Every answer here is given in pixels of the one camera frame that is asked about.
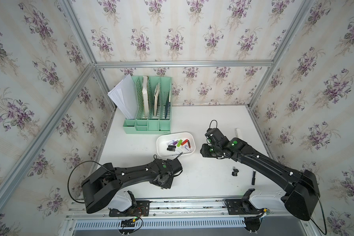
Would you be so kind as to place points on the white book in organizer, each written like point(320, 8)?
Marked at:
point(145, 96)

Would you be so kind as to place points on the dark grey usb flash drive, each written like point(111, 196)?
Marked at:
point(171, 148)

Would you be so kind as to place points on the white eraser block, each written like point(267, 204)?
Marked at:
point(238, 133)

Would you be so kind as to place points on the green usb flash drive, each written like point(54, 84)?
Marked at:
point(179, 143)

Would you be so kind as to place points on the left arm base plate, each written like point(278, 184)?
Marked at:
point(140, 208)

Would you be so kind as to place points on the green desk file organizer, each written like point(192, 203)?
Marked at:
point(159, 124)

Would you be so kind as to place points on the white plastic storage box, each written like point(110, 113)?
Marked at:
point(161, 144)

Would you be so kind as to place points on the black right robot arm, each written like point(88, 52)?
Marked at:
point(302, 191)

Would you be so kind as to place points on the black white marker pen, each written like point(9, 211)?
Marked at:
point(253, 178)

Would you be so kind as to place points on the white paper stack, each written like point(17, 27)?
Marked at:
point(125, 97)

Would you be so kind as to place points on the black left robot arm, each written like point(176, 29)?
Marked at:
point(103, 188)

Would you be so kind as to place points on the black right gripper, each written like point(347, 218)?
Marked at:
point(203, 151)

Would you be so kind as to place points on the black small clip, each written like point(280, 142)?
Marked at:
point(235, 172)

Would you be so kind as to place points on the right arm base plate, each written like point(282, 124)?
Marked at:
point(242, 207)

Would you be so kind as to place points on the beige notebook in organizer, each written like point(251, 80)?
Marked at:
point(156, 96)

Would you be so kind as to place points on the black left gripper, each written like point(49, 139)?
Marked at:
point(171, 179)

